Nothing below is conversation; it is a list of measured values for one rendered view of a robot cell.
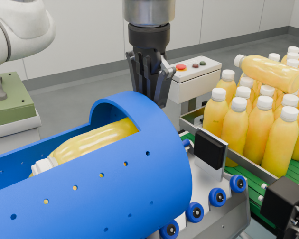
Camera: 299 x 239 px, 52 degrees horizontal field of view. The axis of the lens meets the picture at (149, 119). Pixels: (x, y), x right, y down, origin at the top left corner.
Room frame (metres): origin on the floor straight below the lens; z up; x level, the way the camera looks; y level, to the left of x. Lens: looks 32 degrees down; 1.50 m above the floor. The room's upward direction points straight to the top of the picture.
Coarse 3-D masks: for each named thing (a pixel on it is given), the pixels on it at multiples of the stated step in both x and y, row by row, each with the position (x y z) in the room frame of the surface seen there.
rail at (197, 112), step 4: (200, 108) 0.90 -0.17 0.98; (204, 108) 0.91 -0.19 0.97; (188, 112) 0.87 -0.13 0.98; (192, 112) 0.88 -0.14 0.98; (196, 112) 0.89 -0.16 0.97; (200, 112) 0.90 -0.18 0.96; (180, 116) 0.85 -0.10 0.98; (184, 116) 0.86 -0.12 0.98; (188, 116) 0.87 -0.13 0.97; (192, 116) 0.88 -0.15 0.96; (196, 116) 0.89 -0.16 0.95; (188, 120) 0.87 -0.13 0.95
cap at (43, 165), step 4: (40, 160) 0.39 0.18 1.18; (44, 160) 0.39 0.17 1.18; (48, 160) 0.39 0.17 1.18; (36, 164) 0.39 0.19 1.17; (40, 164) 0.38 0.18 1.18; (44, 164) 0.38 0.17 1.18; (48, 164) 0.38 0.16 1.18; (40, 168) 0.37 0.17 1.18; (44, 168) 0.37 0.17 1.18; (48, 168) 0.37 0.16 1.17; (40, 172) 0.37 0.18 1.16
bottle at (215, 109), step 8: (208, 104) 0.77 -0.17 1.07; (216, 104) 0.76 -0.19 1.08; (224, 104) 0.76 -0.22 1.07; (208, 112) 0.76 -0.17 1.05; (216, 112) 0.75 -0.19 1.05; (224, 112) 0.75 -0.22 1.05; (208, 120) 0.76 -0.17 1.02; (216, 120) 0.75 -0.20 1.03; (208, 128) 0.75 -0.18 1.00; (216, 128) 0.75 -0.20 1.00; (216, 136) 0.75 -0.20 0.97
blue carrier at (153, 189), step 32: (128, 96) 0.51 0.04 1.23; (96, 128) 0.59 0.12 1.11; (160, 128) 0.43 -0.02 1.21; (0, 160) 0.46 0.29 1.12; (32, 160) 0.50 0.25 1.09; (96, 160) 0.35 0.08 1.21; (128, 160) 0.37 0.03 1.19; (160, 160) 0.39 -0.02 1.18; (0, 192) 0.28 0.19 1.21; (32, 192) 0.29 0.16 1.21; (64, 192) 0.30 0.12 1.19; (96, 192) 0.32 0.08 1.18; (128, 192) 0.33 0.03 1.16; (160, 192) 0.36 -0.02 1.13; (0, 224) 0.25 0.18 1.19; (32, 224) 0.26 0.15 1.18; (64, 224) 0.27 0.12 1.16; (96, 224) 0.29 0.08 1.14; (128, 224) 0.31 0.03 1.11; (160, 224) 0.36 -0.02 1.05
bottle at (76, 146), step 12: (120, 120) 0.49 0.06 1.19; (96, 132) 0.44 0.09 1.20; (108, 132) 0.45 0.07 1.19; (120, 132) 0.45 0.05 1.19; (132, 132) 0.46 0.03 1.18; (72, 144) 0.41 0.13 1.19; (84, 144) 0.41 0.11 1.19; (96, 144) 0.42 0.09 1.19; (108, 144) 0.43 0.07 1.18; (48, 156) 0.40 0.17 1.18; (60, 156) 0.39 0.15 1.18; (72, 156) 0.39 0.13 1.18
